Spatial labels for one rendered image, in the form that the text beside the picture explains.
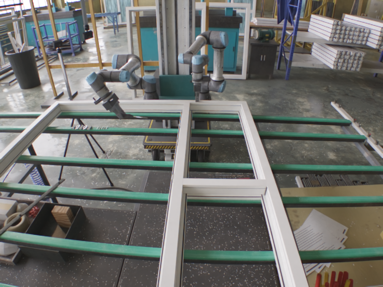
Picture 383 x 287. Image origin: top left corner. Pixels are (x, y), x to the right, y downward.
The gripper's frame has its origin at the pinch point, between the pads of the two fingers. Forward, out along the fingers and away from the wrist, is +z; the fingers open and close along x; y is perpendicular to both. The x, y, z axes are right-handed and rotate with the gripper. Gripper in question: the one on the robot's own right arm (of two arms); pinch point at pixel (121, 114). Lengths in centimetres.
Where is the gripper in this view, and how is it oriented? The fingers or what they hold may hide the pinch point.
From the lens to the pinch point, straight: 161.3
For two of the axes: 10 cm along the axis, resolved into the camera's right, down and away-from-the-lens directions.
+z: 5.2, 7.2, 4.6
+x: 0.6, -5.6, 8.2
